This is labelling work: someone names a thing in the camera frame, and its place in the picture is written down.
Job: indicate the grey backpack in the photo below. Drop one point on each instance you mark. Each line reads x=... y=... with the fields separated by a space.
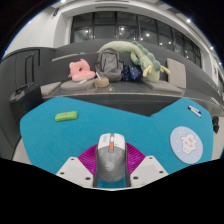
x=109 y=65

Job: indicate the green oblong case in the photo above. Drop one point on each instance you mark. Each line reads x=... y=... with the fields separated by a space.
x=66 y=116

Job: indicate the black suitcase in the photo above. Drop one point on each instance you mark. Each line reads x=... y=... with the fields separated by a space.
x=25 y=101

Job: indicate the tan round basket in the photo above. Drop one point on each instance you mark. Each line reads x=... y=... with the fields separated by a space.
x=101 y=82

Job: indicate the white marker with blue cap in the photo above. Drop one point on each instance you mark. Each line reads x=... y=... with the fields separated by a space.
x=196 y=110

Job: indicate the grey round seat cushion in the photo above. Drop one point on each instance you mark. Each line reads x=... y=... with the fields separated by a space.
x=75 y=85

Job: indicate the pink plush toy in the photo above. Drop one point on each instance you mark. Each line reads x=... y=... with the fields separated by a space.
x=80 y=70

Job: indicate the dark glass window wall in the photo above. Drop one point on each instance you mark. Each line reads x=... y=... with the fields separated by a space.
x=106 y=31

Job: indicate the green dragon plush toy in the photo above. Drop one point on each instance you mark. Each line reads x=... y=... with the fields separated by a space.
x=145 y=60

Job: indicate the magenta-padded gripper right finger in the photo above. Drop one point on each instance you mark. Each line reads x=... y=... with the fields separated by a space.
x=148 y=170

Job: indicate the beige square cushion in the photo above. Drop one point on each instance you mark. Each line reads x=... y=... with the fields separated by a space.
x=176 y=73

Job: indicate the ceiling spot lights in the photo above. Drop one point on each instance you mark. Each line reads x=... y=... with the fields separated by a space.
x=188 y=20

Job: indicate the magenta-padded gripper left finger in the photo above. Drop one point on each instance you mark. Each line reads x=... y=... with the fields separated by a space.
x=73 y=170

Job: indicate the light grey seat cushion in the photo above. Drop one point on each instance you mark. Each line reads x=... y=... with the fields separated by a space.
x=50 y=89

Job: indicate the small black bag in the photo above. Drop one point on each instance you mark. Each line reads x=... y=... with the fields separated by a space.
x=215 y=124

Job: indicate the grey flat seat cushion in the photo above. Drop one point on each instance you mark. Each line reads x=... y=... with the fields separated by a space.
x=165 y=86

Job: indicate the dark blue bag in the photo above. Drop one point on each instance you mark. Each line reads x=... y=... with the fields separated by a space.
x=131 y=73

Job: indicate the round light blue mouse pad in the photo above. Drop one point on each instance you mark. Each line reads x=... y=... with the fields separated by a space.
x=186 y=145

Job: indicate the grey and white computer mouse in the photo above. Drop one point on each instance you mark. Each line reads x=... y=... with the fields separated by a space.
x=111 y=163

